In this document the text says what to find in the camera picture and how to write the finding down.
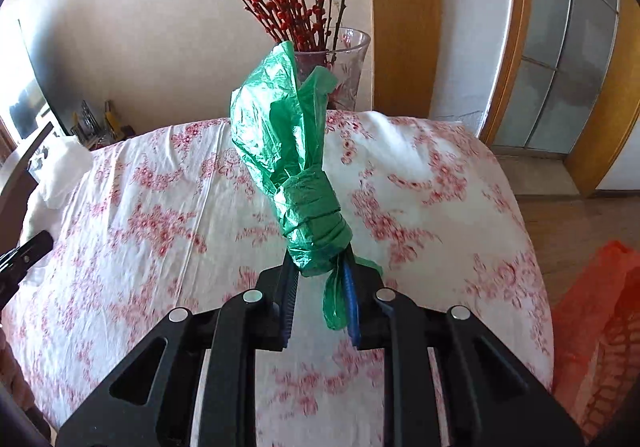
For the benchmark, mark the clear glass vase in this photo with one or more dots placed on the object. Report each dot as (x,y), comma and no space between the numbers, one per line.
(345,60)

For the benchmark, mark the floral pink white tablecloth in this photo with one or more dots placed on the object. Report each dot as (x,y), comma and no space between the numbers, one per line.
(172,218)

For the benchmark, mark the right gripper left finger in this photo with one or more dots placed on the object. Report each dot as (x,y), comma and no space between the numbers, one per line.
(191,379)

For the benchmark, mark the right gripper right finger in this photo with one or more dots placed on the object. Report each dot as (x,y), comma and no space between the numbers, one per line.
(448,380)

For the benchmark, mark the wooden framed glass door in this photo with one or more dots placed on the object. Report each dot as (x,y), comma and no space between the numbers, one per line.
(568,90)

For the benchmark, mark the red lined trash basket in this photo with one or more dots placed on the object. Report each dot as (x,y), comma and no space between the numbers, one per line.
(596,339)

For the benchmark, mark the flat screen television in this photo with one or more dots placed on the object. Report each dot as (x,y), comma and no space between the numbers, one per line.
(24,109)

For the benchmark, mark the white foam wrap bundle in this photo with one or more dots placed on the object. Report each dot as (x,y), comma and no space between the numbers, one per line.
(67,162)

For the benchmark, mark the dark green plastic bag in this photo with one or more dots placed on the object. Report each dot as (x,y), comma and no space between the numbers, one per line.
(278,125)

